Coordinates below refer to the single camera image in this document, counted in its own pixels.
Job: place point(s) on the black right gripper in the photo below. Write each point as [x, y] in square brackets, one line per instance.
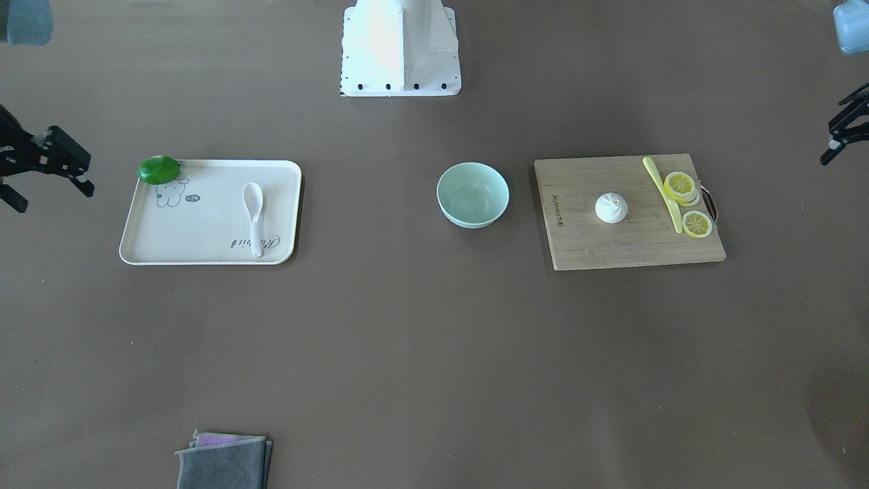
[12, 153]

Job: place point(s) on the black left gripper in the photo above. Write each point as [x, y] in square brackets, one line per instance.
[846, 127]

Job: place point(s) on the white ceramic spoon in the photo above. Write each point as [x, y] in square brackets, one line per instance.
[254, 200]

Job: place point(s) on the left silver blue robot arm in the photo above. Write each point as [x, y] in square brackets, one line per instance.
[851, 24]

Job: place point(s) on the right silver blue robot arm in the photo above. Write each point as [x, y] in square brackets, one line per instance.
[27, 22]

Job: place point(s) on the white steamed bun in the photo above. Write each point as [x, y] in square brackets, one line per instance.
[611, 208]

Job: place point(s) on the mint green bowl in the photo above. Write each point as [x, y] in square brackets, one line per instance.
[472, 195]

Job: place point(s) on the green lime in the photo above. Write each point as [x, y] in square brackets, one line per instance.
[158, 170]

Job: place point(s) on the white rectangular tray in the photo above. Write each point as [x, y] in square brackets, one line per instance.
[201, 217]

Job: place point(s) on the single lemon slice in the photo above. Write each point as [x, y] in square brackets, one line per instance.
[697, 224]

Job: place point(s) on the yellow plastic knife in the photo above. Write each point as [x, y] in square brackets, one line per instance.
[672, 206]

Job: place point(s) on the wooden cutting board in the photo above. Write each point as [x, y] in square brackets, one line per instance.
[578, 240]

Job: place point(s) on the grey folded cloth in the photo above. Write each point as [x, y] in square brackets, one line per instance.
[223, 460]

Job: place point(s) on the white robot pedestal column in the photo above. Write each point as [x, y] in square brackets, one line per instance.
[399, 49]

